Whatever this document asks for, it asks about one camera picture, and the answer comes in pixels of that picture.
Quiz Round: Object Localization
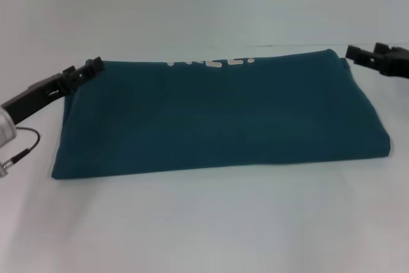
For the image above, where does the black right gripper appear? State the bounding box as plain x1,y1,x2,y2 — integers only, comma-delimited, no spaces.
345,42,409,79

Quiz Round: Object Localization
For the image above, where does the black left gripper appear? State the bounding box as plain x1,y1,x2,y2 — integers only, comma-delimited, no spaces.
1,56,105,125

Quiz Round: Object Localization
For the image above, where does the teal blue t-shirt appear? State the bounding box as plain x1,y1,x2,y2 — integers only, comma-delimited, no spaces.
50,48,392,181

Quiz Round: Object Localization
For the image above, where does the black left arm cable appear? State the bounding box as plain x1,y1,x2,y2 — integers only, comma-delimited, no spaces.
2,127,42,166

